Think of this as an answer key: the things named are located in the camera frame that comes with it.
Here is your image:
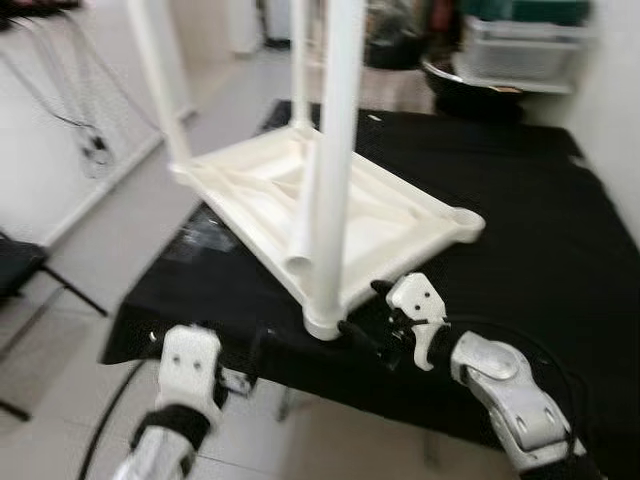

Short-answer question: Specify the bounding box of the white plastic table leg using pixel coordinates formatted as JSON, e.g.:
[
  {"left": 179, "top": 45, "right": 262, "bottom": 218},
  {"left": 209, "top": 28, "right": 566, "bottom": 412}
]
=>
[
  {"left": 305, "top": 0, "right": 369, "bottom": 336},
  {"left": 285, "top": 150, "right": 321, "bottom": 279},
  {"left": 288, "top": 0, "right": 313, "bottom": 131},
  {"left": 125, "top": 0, "right": 193, "bottom": 171}
]

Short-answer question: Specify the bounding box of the white plastic children table top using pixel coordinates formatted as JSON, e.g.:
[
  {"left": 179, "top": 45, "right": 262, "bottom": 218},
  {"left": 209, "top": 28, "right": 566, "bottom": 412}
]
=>
[{"left": 170, "top": 125, "right": 488, "bottom": 341}]

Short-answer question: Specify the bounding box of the grey metal table leg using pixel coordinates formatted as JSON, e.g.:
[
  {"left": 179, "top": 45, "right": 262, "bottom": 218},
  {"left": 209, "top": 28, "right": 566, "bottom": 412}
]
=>
[{"left": 278, "top": 390, "right": 298, "bottom": 421}]

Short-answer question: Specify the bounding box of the clear plastic wrap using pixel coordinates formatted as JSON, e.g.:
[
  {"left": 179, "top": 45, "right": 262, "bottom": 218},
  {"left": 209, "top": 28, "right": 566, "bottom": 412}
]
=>
[{"left": 175, "top": 215, "right": 241, "bottom": 256}]

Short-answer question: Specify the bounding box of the black table cloth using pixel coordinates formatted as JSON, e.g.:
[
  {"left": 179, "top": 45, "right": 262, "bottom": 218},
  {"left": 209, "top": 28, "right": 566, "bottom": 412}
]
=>
[{"left": 100, "top": 100, "right": 640, "bottom": 480}]

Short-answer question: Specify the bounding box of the translucent plastic storage container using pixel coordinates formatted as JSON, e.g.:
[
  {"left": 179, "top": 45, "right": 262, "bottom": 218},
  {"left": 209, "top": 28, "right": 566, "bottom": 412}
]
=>
[{"left": 460, "top": 15, "right": 591, "bottom": 91}]

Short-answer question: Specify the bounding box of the dark green pot lid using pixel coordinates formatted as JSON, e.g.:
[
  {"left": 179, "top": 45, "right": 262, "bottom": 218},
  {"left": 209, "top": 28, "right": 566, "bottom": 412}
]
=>
[{"left": 465, "top": 0, "right": 591, "bottom": 26}]

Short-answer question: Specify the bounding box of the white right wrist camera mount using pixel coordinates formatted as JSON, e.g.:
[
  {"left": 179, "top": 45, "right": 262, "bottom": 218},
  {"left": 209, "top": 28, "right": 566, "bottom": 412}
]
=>
[{"left": 385, "top": 272, "right": 448, "bottom": 371}]

